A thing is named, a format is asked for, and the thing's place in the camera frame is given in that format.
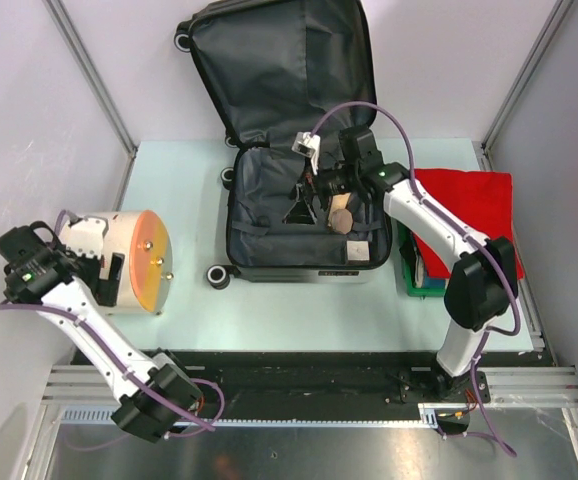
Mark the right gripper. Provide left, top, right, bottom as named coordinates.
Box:
left=282, top=155, right=360, bottom=226

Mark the beige wooden block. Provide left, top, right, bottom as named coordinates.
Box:
left=329, top=193, right=351, bottom=216

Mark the round wooden disc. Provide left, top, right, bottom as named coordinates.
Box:
left=329, top=208, right=354, bottom=235

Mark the beige drum with orange lid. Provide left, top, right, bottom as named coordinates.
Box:
left=58, top=210, right=173, bottom=316

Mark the white square box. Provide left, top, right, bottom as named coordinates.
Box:
left=346, top=240, right=371, bottom=263

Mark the green plastic tray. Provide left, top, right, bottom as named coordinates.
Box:
left=396, top=222, right=448, bottom=298

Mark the teal cream sock towel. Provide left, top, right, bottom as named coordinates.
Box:
left=412, top=246, right=447, bottom=290

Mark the white black space suitcase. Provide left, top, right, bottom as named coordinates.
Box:
left=173, top=1, right=393, bottom=289

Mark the red cloth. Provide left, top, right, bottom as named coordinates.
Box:
left=411, top=168, right=526, bottom=281

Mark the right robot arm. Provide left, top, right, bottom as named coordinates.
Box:
left=291, top=127, right=520, bottom=401

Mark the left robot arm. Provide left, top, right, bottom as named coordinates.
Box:
left=0, top=221, right=213, bottom=443

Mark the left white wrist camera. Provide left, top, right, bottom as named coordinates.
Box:
left=59, top=215, right=109, bottom=260

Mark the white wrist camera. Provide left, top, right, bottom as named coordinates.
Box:
left=292, top=132, right=321, bottom=175
left=59, top=215, right=109, bottom=260

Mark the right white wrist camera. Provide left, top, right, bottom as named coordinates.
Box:
left=292, top=132, right=321, bottom=175

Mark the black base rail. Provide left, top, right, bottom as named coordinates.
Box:
left=68, top=348, right=555, bottom=435

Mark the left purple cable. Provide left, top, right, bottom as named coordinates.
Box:
left=0, top=209, right=226, bottom=453

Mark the grey slotted cable duct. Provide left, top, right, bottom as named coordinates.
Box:
left=57, top=403, right=440, bottom=428

